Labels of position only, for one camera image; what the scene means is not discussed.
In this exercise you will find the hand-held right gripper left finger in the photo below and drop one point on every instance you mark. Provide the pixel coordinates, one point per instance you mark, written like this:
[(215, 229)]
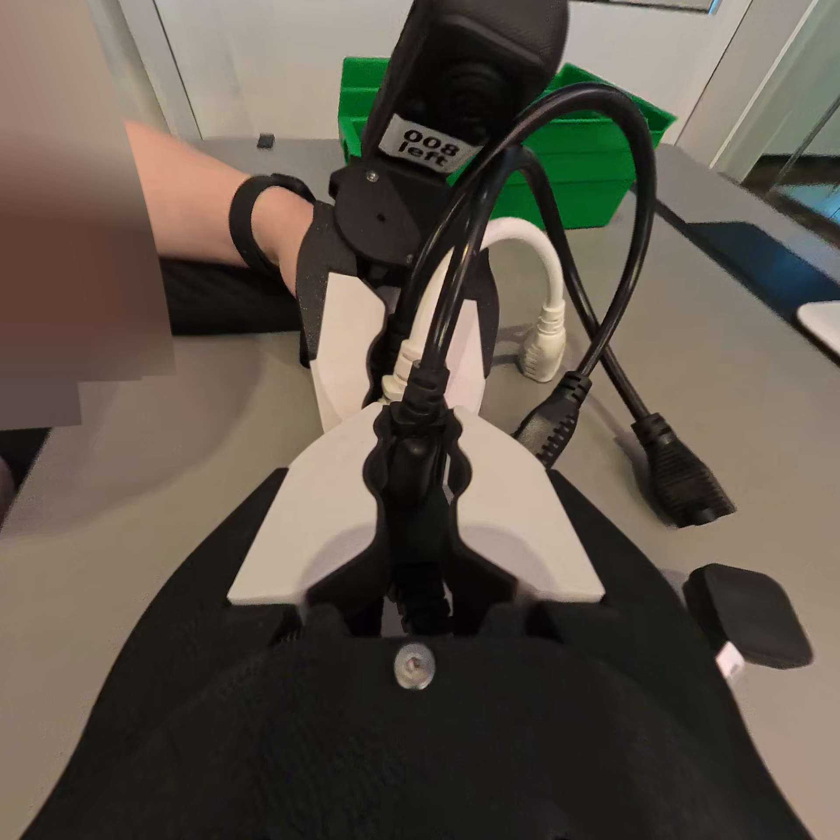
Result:
[(315, 512)]

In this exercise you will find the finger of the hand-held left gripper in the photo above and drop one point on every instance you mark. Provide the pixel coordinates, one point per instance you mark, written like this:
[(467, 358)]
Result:
[(469, 354), (344, 348)]

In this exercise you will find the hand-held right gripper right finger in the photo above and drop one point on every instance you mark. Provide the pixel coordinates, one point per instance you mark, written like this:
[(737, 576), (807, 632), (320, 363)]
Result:
[(525, 525)]

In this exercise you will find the black power strip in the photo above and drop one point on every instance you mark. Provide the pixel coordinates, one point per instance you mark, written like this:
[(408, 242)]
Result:
[(420, 538)]

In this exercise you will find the person's left forearm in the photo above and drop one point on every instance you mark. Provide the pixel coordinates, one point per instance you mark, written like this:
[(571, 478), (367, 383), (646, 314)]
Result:
[(190, 197)]

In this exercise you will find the person's left hand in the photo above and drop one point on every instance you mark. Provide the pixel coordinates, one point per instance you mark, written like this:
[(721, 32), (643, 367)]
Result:
[(282, 229)]

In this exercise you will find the green plastic bin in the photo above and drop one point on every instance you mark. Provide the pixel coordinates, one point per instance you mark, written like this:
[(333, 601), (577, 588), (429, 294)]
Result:
[(590, 184)]

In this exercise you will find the instruction sign on white stand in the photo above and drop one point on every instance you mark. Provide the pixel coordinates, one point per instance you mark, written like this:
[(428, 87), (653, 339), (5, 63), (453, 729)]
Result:
[(823, 328)]

